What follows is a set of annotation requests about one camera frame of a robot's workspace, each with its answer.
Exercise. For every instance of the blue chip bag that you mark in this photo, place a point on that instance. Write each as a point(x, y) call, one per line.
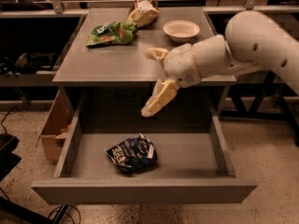
point(133, 154)

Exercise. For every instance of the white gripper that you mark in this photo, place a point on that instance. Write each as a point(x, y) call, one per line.
point(180, 64)

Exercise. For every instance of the yellow white chip bag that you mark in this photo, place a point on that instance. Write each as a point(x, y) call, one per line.
point(143, 12)

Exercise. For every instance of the green chip bag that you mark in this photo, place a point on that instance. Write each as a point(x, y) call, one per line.
point(115, 33)

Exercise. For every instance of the left grey shelf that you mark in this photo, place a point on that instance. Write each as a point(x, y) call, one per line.
point(40, 32)

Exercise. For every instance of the black headphones on shelf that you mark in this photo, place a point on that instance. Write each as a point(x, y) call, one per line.
point(28, 63)

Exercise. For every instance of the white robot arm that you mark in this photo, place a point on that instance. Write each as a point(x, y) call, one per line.
point(214, 58)

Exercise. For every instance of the black floor stand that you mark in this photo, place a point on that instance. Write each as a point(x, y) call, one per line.
point(8, 161)

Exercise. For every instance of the cardboard box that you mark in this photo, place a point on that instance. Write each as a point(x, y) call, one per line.
point(56, 127)

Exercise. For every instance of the open grey top drawer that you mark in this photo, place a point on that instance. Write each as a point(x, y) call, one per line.
point(192, 167)

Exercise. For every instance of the white bowl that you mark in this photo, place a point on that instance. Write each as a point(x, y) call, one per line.
point(181, 31)

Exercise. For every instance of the grey drawer cabinet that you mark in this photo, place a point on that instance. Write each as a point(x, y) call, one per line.
point(108, 86)

